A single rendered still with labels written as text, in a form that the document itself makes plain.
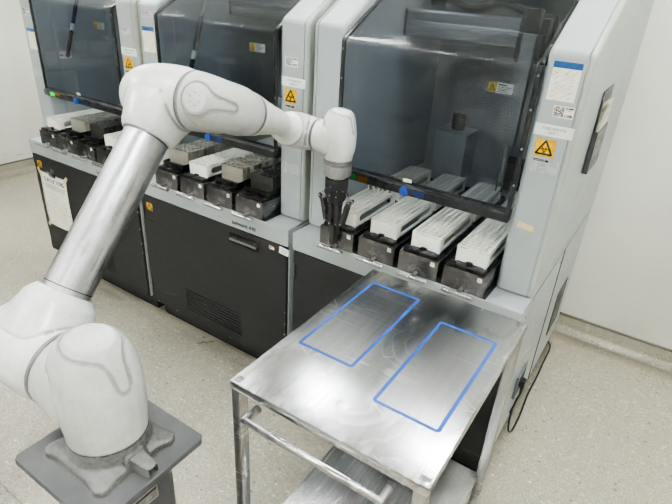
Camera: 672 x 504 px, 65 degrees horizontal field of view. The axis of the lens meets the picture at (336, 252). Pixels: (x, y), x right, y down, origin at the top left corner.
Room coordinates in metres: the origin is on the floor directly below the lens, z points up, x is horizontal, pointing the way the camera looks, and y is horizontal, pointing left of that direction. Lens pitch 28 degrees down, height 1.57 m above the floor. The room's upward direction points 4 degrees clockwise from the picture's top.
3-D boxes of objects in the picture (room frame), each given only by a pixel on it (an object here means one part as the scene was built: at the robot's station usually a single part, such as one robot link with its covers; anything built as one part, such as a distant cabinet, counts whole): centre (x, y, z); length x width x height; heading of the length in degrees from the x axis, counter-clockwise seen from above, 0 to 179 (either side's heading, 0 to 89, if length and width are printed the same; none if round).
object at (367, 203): (1.78, -0.09, 0.83); 0.30 x 0.10 x 0.06; 148
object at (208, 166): (2.16, 0.50, 0.83); 0.30 x 0.10 x 0.06; 148
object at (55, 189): (2.55, 1.49, 0.43); 0.27 x 0.02 x 0.36; 58
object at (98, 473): (0.75, 0.41, 0.73); 0.22 x 0.18 x 0.06; 58
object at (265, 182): (1.92, 0.30, 0.85); 0.12 x 0.02 x 0.06; 58
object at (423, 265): (1.74, -0.43, 0.78); 0.73 x 0.14 x 0.09; 148
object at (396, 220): (1.71, -0.23, 0.83); 0.30 x 0.10 x 0.06; 148
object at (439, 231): (1.63, -0.36, 0.83); 0.30 x 0.10 x 0.06; 148
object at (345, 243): (1.90, -0.17, 0.78); 0.73 x 0.14 x 0.09; 148
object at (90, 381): (0.76, 0.44, 0.87); 0.18 x 0.16 x 0.22; 62
